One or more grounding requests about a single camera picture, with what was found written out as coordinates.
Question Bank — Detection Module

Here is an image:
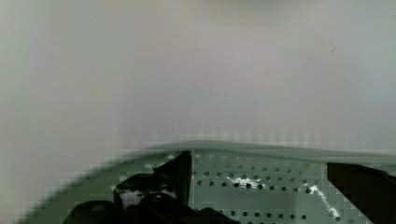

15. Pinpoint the green oval plastic strainer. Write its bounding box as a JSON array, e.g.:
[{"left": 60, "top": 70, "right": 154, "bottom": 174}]
[{"left": 18, "top": 141, "right": 395, "bottom": 224}]

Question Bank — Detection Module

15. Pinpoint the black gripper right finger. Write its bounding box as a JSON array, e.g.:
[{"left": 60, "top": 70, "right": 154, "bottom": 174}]
[{"left": 327, "top": 163, "right": 396, "bottom": 224}]

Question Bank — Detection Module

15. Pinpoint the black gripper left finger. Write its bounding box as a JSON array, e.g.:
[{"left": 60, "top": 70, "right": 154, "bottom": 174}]
[{"left": 64, "top": 151, "right": 240, "bottom": 224}]

